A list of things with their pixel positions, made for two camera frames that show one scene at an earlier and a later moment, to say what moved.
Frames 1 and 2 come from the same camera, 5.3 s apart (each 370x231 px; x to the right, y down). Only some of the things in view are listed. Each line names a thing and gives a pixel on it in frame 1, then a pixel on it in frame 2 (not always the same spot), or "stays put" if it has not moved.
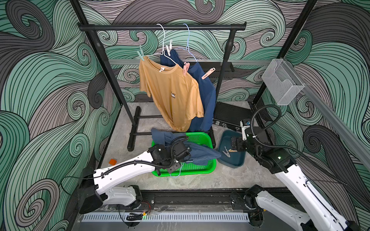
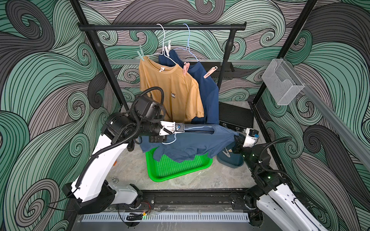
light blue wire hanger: [176, 177] to [185, 128]
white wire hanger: [163, 52] stays put
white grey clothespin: [227, 153] stays put
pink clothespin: [186, 67] stays put
